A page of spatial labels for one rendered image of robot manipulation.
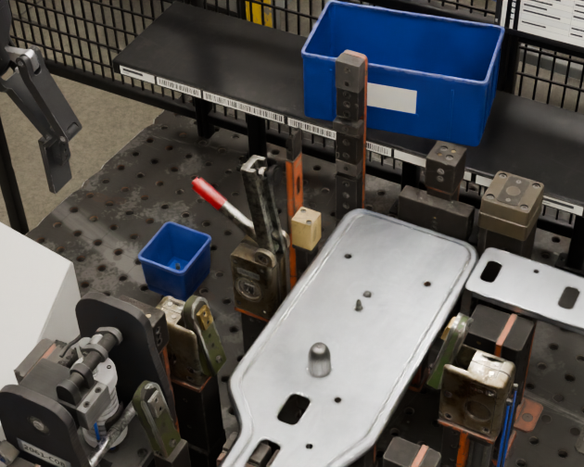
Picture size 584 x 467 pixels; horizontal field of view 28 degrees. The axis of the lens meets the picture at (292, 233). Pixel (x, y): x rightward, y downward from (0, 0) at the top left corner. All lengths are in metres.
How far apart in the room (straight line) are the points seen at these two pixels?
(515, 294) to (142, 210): 0.87
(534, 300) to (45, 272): 0.73
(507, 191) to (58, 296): 0.70
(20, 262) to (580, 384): 0.94
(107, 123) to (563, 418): 2.10
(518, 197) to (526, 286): 0.14
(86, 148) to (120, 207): 1.28
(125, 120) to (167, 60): 1.57
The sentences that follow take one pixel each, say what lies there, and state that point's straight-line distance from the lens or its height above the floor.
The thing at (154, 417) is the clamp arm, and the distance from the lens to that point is 1.51.
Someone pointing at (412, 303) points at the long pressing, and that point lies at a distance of 1.70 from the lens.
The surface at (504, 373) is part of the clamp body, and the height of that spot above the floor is 1.04.
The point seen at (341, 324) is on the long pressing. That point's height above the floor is 1.00.
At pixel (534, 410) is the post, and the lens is 1.97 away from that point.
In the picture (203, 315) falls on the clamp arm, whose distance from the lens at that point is 1.57.
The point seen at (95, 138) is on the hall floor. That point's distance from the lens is 3.64.
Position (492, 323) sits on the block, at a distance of 1.71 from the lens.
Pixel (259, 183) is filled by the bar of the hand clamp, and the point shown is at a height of 1.19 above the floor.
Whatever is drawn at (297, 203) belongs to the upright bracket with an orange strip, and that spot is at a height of 1.07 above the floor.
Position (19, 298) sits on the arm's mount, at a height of 0.95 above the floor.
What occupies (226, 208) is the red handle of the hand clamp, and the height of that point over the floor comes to 1.12.
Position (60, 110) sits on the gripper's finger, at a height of 1.56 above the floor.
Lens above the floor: 2.25
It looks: 44 degrees down
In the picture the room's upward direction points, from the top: 2 degrees counter-clockwise
